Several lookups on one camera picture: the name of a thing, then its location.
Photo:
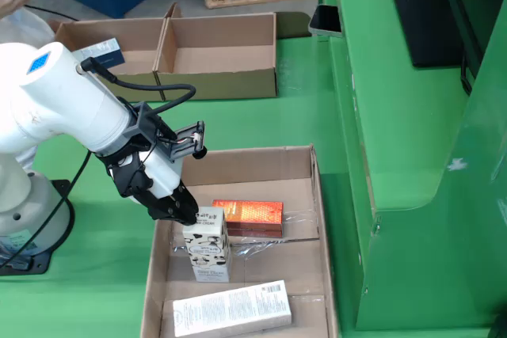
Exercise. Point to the black computer monitor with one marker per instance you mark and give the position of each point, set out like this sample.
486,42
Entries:
428,9

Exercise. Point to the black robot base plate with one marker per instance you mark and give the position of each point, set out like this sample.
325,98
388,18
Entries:
39,263

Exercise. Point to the green metal shelf unit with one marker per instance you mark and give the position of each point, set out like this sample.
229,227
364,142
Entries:
396,116

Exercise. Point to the cow print hand cream box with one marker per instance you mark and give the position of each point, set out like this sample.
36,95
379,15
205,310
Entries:
208,251

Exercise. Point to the blue and white box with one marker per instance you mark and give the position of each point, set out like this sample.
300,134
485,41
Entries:
103,55

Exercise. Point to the open cardboard box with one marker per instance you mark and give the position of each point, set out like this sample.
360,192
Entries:
134,37

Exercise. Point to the black smartphone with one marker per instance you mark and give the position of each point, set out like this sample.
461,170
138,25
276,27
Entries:
325,19

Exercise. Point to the long white barcode box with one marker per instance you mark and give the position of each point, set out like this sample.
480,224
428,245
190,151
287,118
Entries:
233,308

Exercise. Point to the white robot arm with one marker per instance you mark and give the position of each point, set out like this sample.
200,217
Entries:
59,92

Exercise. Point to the large cardboard tray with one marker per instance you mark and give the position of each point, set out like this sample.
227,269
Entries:
277,274

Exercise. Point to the cardboard box with flap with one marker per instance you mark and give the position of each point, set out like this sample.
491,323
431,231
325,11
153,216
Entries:
222,57

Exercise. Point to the clear plastic film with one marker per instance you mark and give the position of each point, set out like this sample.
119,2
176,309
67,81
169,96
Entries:
253,250

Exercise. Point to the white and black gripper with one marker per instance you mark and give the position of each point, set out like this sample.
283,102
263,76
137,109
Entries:
162,175

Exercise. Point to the orange honeycomb print box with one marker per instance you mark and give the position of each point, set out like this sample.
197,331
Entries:
253,211

